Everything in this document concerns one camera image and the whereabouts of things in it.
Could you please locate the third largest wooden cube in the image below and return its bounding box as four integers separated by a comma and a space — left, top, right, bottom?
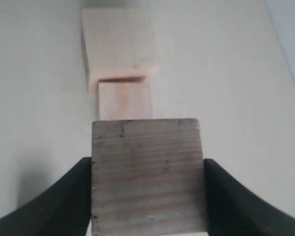
91, 118, 207, 236

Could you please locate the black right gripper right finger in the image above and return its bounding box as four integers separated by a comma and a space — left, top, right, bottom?
204, 159, 295, 236

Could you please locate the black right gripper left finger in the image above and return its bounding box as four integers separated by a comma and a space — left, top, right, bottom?
0, 157, 91, 236

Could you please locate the second largest wooden cube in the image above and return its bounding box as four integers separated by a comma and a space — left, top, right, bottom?
97, 82, 153, 120

